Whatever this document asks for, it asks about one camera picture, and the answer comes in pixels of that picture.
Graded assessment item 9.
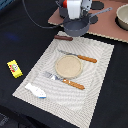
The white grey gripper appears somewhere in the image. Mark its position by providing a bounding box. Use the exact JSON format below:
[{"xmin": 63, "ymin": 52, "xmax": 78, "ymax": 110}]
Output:
[{"xmin": 67, "ymin": 0, "xmax": 92, "ymax": 19}]

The grey toy frying pan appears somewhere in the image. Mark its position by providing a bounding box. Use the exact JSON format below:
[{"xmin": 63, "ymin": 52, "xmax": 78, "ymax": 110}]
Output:
[{"xmin": 63, "ymin": 7, "xmax": 111, "ymax": 37}]

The red toy tomato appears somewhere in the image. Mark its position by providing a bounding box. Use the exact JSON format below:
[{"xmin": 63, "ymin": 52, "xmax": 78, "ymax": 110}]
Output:
[{"xmin": 63, "ymin": 0, "xmax": 67, "ymax": 8}]

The brown toy sausage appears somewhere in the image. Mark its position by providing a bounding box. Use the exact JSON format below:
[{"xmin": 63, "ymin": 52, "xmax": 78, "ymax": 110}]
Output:
[{"xmin": 54, "ymin": 35, "xmax": 73, "ymax": 41}]

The grey toy pot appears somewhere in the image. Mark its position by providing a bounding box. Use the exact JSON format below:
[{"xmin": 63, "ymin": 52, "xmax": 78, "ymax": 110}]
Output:
[{"xmin": 55, "ymin": 0, "xmax": 68, "ymax": 18}]

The beige bowl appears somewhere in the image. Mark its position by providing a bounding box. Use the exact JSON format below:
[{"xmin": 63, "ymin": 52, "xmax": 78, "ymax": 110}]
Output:
[{"xmin": 116, "ymin": 4, "xmax": 128, "ymax": 30}]

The round wooden plate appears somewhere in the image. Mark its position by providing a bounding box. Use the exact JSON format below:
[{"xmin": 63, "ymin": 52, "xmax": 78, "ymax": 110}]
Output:
[{"xmin": 55, "ymin": 55, "xmax": 83, "ymax": 79}]

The yellow toy box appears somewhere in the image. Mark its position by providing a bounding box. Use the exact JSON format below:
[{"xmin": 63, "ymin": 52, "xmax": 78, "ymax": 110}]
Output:
[{"xmin": 7, "ymin": 60, "xmax": 23, "ymax": 78}]

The white woven placemat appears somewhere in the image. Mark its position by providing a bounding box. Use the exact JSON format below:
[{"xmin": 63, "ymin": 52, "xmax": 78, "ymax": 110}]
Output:
[{"xmin": 13, "ymin": 37, "xmax": 114, "ymax": 128}]

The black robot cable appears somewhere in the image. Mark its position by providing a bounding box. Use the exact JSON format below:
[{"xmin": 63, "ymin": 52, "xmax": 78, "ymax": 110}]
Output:
[{"xmin": 21, "ymin": 0, "xmax": 64, "ymax": 30}]

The orange handled knife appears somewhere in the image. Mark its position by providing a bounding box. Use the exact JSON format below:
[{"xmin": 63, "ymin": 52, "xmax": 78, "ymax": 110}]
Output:
[{"xmin": 58, "ymin": 49, "xmax": 97, "ymax": 63}]

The orange handled fork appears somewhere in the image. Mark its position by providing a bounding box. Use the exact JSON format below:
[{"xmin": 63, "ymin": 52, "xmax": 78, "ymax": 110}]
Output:
[{"xmin": 44, "ymin": 71, "xmax": 85, "ymax": 90}]

